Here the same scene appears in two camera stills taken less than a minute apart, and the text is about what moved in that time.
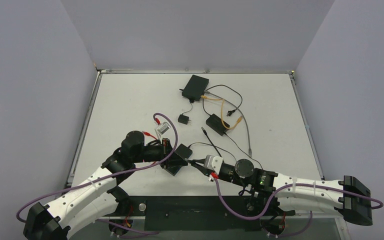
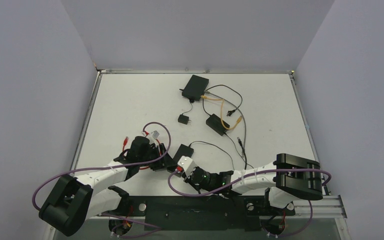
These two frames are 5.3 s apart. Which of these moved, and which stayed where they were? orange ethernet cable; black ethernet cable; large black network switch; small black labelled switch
Moved: black ethernet cable
Stayed: orange ethernet cable; large black network switch; small black labelled switch
